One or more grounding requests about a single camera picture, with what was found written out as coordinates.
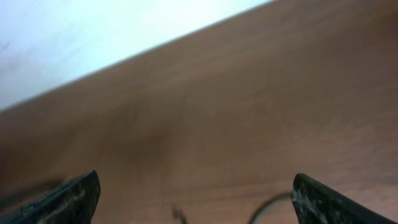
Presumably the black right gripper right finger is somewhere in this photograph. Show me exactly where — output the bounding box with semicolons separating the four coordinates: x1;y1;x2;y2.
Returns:
291;173;397;224

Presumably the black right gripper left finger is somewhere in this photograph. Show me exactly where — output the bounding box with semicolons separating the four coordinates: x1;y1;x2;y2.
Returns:
1;170;101;224

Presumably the thin black USB cable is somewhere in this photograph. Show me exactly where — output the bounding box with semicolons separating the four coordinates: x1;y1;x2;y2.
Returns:
170;192;293;224

